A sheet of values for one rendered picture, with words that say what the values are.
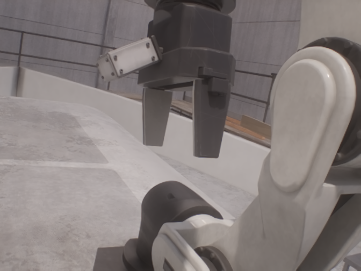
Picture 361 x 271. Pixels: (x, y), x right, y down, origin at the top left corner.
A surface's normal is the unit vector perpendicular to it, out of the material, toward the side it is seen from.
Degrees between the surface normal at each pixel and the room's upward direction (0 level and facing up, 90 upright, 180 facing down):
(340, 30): 90
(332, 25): 90
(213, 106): 79
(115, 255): 0
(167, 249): 90
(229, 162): 90
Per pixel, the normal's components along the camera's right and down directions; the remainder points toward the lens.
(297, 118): -0.88, -0.08
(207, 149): 0.47, 0.05
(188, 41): 0.09, 0.02
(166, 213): -0.58, -0.66
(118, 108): -0.55, 0.05
